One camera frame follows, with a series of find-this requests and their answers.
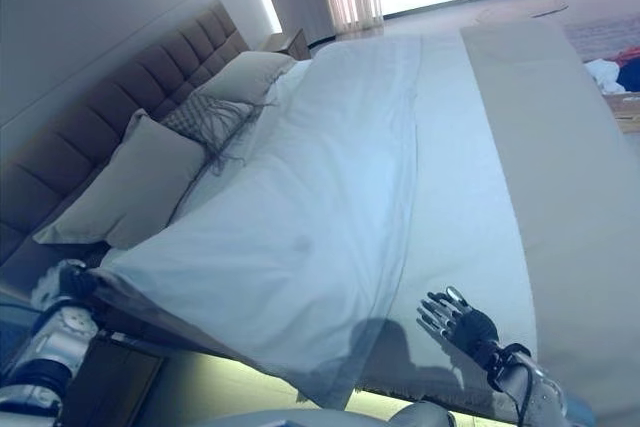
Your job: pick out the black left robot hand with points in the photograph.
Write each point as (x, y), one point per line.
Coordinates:
(77, 281)

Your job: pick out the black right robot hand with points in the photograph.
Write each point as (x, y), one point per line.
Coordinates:
(472, 329)

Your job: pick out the white duvet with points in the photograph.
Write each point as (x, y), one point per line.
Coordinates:
(300, 197)

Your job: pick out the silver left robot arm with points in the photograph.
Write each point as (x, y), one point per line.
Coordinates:
(55, 332)

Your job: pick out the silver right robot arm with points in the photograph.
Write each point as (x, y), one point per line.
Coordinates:
(540, 387)

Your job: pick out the beige bed runner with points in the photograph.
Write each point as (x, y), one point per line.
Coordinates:
(575, 197)

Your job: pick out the silver right robot leg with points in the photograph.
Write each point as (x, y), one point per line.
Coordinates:
(420, 414)

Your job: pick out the wooden nightstand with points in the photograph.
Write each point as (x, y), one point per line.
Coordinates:
(287, 42)
(120, 377)

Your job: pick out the large beige pillow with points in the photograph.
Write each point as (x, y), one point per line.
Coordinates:
(245, 72)
(130, 182)

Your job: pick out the tufted upholstered headboard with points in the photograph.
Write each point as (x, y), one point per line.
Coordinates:
(100, 97)

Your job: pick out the silver robot torso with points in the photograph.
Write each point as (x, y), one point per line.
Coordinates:
(310, 419)

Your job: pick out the woven grey fringed cushion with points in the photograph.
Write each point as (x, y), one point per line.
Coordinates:
(195, 117)

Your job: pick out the white garment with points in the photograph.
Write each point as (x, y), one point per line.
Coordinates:
(605, 74)

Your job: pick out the red garment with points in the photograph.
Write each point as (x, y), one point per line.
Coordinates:
(632, 53)

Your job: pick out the pale grey floor rug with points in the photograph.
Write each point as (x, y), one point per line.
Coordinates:
(600, 32)

